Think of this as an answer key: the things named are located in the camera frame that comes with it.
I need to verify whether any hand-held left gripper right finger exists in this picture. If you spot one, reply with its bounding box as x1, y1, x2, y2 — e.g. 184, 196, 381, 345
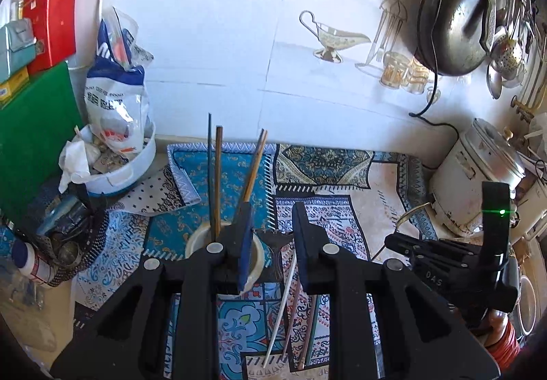
292, 201, 502, 380

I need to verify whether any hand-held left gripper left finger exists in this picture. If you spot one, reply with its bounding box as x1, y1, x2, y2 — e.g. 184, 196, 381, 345
50, 201, 256, 380

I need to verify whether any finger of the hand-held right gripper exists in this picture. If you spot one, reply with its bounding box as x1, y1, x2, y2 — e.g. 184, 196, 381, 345
407, 254, 483, 269
385, 232, 484, 258

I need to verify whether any gold spoon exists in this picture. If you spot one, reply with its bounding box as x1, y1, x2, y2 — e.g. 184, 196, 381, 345
395, 202, 433, 232

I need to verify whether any white ceramic cup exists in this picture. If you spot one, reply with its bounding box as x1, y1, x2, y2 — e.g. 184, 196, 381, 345
186, 220, 264, 294

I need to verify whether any light wooden chopstick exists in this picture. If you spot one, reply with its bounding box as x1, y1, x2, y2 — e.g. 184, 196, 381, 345
241, 129, 266, 202
245, 130, 269, 203

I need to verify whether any white chopstick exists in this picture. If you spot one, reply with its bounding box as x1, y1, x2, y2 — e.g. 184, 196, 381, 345
263, 251, 298, 369

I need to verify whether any white rice cooker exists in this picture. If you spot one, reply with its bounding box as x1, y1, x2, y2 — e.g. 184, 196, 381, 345
428, 118, 527, 238

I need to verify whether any blue patterned table mat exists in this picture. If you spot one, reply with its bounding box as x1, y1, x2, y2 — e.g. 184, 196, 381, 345
72, 142, 447, 380

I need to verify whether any reddish brown chopstick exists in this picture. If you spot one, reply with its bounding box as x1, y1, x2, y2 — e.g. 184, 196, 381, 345
299, 297, 318, 370

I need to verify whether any white plastic basin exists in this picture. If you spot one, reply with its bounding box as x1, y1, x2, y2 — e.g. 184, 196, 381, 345
67, 123, 157, 196

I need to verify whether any brass faucet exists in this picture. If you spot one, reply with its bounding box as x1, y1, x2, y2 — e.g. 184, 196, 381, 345
512, 95, 536, 123

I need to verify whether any dark mesh basket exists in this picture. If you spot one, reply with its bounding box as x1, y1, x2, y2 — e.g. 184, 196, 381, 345
35, 187, 108, 287

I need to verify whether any metal soup ladle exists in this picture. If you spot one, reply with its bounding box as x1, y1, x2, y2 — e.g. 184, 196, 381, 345
486, 63, 506, 99

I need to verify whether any crumpled white tissue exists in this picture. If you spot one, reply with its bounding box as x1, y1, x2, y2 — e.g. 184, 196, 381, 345
58, 140, 93, 194

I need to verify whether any white blue printed bag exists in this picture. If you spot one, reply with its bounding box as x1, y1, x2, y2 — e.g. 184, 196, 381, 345
84, 6, 155, 155

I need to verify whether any metal skimmer ladle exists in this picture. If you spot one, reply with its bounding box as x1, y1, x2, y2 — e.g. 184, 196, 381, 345
489, 26, 527, 78

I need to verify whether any white bottle blue cap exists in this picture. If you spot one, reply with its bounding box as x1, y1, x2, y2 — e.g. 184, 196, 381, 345
11, 240, 57, 283

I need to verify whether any black wok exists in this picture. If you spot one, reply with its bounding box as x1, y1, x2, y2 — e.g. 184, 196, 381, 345
416, 0, 499, 76

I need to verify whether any green box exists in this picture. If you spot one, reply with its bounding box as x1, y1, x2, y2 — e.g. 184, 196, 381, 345
0, 61, 85, 228

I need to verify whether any yellow flat box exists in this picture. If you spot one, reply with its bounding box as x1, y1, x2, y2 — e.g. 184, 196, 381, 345
0, 67, 31, 104

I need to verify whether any red metal tin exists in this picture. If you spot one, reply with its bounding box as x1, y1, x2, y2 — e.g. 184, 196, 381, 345
22, 0, 78, 74

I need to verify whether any teal tissue box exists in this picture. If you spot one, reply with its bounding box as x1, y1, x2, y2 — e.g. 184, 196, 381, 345
0, 18, 38, 82

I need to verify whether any black power cable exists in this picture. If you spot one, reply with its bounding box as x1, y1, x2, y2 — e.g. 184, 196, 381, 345
408, 0, 461, 142

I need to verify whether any white cable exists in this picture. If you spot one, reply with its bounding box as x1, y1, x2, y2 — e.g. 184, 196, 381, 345
59, 0, 104, 58

